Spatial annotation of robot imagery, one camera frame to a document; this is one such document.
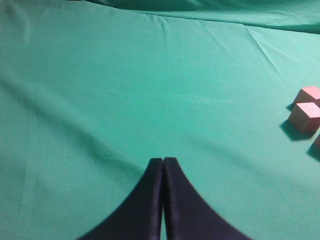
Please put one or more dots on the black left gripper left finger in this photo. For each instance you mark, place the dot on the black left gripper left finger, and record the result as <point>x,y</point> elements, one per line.
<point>139,216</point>

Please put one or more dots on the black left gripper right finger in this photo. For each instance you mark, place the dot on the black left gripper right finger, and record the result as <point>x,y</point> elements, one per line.
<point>187,215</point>

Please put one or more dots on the pink cube column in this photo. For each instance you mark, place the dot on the pink cube column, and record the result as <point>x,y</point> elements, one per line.
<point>316,142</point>
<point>308,94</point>
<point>305,117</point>

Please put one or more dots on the pink cube column front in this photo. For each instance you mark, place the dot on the pink cube column front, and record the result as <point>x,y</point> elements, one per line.
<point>316,142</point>

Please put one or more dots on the green cloth backdrop and cover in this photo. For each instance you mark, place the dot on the green cloth backdrop and cover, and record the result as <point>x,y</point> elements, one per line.
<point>91,90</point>

